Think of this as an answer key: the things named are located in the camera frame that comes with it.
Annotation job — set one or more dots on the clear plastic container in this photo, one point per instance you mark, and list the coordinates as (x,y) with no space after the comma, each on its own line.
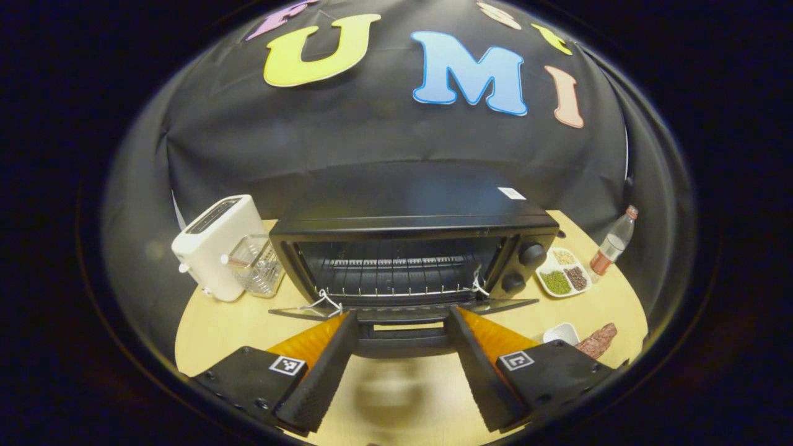
(260,269)

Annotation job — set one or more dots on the black electric oven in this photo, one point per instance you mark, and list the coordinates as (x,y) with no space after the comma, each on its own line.
(409,204)

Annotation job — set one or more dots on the brown meat strip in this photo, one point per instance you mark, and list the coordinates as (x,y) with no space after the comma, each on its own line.
(598,341)

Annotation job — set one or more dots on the white toaster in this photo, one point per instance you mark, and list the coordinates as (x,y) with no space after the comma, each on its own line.
(214,248)

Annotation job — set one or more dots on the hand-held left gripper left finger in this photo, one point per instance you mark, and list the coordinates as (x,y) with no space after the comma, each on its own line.
(322,378)

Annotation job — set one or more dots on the black backdrop cloth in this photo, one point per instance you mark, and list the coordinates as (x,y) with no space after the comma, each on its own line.
(372,136)

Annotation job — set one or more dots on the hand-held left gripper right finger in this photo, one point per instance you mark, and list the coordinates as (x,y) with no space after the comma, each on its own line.
(480,378)

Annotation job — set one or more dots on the white divided bean dish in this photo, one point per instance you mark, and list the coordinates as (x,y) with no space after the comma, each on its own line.
(562,275)

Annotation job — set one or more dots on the clear bottle with red label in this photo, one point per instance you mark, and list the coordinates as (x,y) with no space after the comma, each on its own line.
(610,248)

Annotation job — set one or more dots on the small white rectangular plate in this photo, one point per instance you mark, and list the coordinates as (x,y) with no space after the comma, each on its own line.
(560,333)

